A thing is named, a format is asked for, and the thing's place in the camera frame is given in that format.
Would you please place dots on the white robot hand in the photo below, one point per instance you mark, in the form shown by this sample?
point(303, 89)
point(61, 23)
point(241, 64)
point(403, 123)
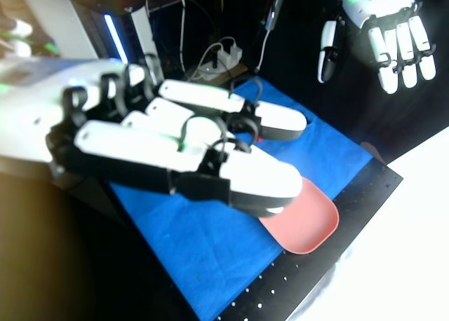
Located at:
point(372, 2)
point(115, 149)

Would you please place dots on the black curtain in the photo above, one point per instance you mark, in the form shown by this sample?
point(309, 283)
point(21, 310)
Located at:
point(414, 121)

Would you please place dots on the blue cloth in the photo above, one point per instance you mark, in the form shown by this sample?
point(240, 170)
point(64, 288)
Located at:
point(217, 251)

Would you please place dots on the brown wooden board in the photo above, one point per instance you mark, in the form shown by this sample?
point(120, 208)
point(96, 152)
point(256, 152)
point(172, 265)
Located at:
point(235, 71)

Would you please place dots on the white power strip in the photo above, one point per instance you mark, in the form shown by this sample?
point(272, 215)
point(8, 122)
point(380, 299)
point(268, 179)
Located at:
point(229, 56)

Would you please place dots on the black perforated board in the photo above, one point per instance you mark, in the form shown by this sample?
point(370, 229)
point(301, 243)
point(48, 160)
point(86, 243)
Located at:
point(315, 275)

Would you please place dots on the pink plastic plate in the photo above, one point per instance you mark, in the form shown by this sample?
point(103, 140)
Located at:
point(308, 226)

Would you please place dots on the white computer tower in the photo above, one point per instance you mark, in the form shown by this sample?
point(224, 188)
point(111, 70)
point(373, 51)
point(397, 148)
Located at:
point(63, 26)

